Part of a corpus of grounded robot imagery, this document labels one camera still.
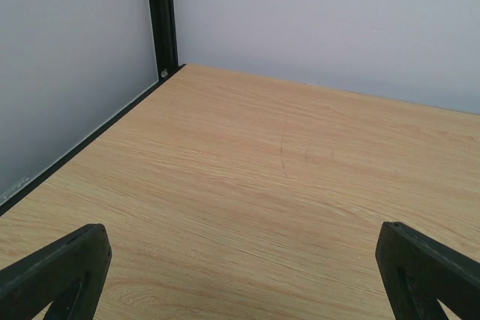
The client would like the black enclosure frame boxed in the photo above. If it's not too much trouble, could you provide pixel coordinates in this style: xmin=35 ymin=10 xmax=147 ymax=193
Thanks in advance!
xmin=1 ymin=0 xmax=180 ymax=212

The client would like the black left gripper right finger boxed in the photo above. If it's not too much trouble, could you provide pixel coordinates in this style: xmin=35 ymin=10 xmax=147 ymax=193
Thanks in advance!
xmin=376 ymin=222 xmax=479 ymax=319

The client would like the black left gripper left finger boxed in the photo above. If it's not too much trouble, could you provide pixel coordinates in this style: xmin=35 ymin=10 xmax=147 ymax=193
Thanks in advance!
xmin=1 ymin=223 xmax=112 ymax=319

